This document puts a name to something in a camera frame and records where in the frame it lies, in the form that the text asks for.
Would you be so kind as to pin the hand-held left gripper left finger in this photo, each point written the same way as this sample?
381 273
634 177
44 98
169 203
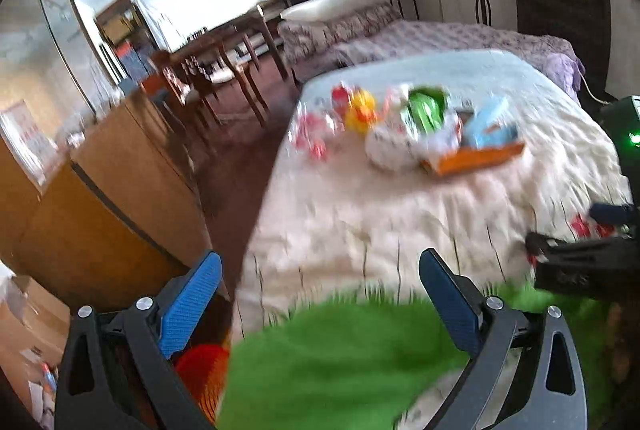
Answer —
192 305

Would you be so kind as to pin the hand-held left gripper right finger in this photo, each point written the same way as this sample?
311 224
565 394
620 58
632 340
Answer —
450 305

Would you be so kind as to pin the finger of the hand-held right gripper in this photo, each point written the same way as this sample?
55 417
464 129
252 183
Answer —
612 213
575 265

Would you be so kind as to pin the green wrapper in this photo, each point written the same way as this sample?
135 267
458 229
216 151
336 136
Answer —
426 109

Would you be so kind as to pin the orange red bin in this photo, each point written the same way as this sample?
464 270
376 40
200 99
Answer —
200 375

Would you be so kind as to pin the light blue box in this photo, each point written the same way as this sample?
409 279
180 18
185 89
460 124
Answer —
490 125

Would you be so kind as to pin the wooden cabinet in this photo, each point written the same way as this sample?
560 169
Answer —
110 190

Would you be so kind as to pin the orange cardboard box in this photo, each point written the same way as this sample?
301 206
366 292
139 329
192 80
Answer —
475 159

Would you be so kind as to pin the bed with purple cover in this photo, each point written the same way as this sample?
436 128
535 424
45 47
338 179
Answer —
475 43

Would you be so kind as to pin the clear red printed wrapper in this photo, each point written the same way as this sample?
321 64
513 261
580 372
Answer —
312 135

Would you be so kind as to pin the white red wrapper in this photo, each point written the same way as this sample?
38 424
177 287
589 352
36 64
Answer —
397 103

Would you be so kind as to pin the wooden chair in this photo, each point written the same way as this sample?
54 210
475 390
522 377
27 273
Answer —
182 83

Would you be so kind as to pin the red crumpled packet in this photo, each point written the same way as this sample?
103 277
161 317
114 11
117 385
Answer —
342 98

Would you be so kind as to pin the wooden bookshelf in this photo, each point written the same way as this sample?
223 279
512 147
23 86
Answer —
122 40

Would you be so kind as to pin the dark floral quilt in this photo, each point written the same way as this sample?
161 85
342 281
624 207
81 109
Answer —
330 35

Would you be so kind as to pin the glass panel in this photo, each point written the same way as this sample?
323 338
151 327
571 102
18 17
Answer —
70 25

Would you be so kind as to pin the white pillow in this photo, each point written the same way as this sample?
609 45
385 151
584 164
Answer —
332 5

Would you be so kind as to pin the white wall poster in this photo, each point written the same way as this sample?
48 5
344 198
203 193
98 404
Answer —
27 140

